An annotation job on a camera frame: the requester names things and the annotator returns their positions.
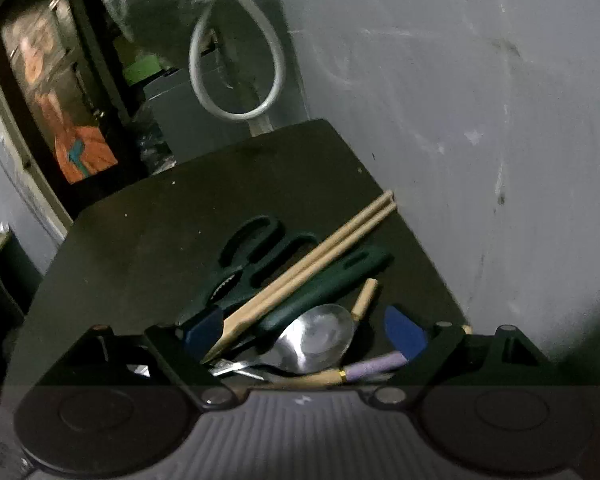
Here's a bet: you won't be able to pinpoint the purple handled utensil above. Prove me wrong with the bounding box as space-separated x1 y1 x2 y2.
264 350 410 390

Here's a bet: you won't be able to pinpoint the metal spoon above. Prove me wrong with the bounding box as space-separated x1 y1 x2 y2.
211 304 356 377

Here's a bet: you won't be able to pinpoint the black handled kitchen scissors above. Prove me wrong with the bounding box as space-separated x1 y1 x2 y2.
176 214 321 325

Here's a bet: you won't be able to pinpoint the dark green handled knife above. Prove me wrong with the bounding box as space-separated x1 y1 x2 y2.
230 245 393 352

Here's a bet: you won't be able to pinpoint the grey cabinet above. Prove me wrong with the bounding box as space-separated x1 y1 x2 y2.
142 62 307 164

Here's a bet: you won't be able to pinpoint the person in orange shirt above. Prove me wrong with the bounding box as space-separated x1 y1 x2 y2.
1 0 118 183

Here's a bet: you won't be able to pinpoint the green box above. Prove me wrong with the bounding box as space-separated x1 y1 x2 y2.
123 54 162 84

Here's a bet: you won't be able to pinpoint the white looped hose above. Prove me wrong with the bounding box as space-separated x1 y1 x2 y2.
188 0 286 123

